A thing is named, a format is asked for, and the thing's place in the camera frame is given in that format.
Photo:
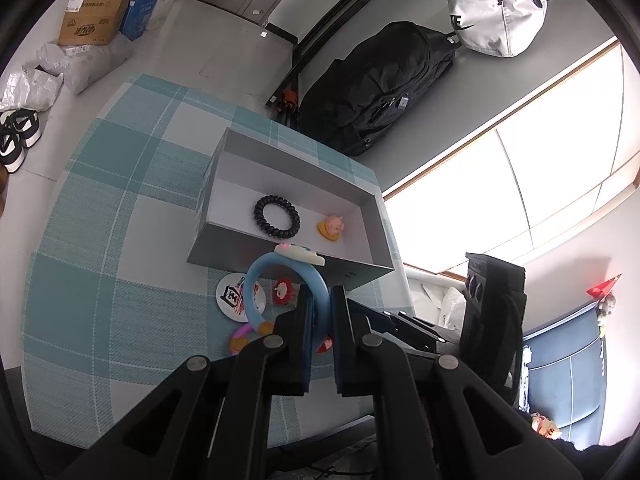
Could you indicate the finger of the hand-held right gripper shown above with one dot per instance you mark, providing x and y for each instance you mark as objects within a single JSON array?
[
  {"x": 425, "y": 327},
  {"x": 395, "y": 340}
]

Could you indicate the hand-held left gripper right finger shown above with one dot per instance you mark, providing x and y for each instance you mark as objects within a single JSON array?
[{"x": 341, "y": 345}]

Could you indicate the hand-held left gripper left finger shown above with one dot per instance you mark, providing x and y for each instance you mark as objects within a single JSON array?
[{"x": 305, "y": 345}]

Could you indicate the blue headband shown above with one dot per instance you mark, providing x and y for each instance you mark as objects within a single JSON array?
[{"x": 265, "y": 266}]

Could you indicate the grey cardboard box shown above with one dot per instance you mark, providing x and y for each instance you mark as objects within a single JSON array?
[{"x": 280, "y": 180}]

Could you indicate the red white small ornament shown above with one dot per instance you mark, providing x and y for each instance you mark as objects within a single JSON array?
[{"x": 326, "y": 346}]

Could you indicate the white plastic bag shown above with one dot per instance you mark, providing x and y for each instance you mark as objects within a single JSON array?
[
  {"x": 85, "y": 62},
  {"x": 30, "y": 87},
  {"x": 447, "y": 305}
]

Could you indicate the red hair clip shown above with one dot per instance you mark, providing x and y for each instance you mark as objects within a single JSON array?
[{"x": 284, "y": 292}]

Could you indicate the pink orange hair clip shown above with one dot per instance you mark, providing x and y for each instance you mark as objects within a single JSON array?
[{"x": 240, "y": 342}]

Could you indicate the blue headboard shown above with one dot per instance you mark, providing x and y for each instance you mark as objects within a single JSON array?
[{"x": 560, "y": 380}]

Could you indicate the round white badge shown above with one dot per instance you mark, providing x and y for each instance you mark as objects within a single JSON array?
[{"x": 227, "y": 296}]

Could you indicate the small plush toy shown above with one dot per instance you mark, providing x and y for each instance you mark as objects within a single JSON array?
[
  {"x": 545, "y": 425},
  {"x": 606, "y": 310}
]

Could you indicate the red paper plane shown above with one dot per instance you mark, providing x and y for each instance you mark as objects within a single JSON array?
[{"x": 602, "y": 287}]

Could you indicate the pink pig hair clip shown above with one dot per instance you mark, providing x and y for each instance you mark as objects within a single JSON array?
[{"x": 332, "y": 225}]

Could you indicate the window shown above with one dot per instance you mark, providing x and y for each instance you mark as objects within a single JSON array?
[{"x": 550, "y": 170}]

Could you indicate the teal checked tablecloth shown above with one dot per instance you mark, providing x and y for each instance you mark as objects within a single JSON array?
[{"x": 125, "y": 260}]

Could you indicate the black backpack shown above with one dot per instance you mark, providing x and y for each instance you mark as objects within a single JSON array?
[{"x": 380, "y": 85}]

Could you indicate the white sports bag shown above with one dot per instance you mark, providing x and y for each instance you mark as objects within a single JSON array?
[{"x": 490, "y": 15}]

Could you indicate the black and white sneaker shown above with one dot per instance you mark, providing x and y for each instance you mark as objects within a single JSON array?
[
  {"x": 29, "y": 127},
  {"x": 11, "y": 150}
]

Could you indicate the blue cardboard box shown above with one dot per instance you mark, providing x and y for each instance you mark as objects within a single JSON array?
[{"x": 142, "y": 7}]

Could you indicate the brown cardboard box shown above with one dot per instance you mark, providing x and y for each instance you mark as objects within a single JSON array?
[{"x": 92, "y": 20}]

